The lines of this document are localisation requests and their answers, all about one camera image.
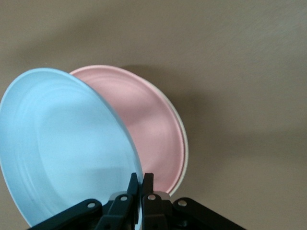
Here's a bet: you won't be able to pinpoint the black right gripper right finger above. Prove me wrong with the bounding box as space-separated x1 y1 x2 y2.
141 172 248 230

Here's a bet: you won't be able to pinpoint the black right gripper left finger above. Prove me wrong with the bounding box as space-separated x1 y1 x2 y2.
27 172 140 230

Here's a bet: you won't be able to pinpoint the blue plate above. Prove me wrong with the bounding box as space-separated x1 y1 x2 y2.
0 68 142 228

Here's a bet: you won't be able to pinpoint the pink plate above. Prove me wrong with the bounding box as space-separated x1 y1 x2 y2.
69 64 186 195

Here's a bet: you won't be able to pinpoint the beige plate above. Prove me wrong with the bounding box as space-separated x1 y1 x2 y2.
143 80 190 196

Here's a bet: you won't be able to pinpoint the brown table cover sheet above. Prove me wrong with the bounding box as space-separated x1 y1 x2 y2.
0 0 307 230

